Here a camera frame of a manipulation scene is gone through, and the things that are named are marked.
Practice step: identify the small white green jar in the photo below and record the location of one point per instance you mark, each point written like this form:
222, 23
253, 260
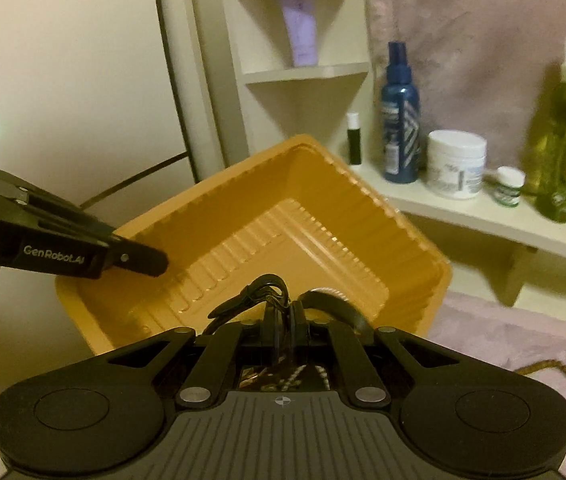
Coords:
508, 186

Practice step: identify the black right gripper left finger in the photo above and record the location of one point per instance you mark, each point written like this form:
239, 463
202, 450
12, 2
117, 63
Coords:
261, 340

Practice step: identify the blue spray bottle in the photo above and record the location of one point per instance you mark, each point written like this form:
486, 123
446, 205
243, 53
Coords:
400, 114

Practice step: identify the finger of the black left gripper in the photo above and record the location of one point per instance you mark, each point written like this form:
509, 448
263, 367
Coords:
135, 257

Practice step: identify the orange plastic tray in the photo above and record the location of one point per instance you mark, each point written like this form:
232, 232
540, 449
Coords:
295, 211

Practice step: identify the white wooden shelf unit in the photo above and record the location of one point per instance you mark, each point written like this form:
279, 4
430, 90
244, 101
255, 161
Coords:
260, 99

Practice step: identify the white cream jar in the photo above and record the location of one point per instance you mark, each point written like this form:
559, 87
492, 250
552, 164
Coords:
456, 162

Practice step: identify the purple tube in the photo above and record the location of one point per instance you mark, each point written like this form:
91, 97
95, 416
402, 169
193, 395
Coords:
301, 27

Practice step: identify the black white lip balm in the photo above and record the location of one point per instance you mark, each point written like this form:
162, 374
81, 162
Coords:
354, 138

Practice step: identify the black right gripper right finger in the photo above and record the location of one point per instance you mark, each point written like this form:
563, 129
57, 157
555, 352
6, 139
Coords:
306, 325

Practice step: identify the pink hanging towel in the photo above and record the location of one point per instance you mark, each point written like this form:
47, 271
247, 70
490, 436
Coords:
485, 66

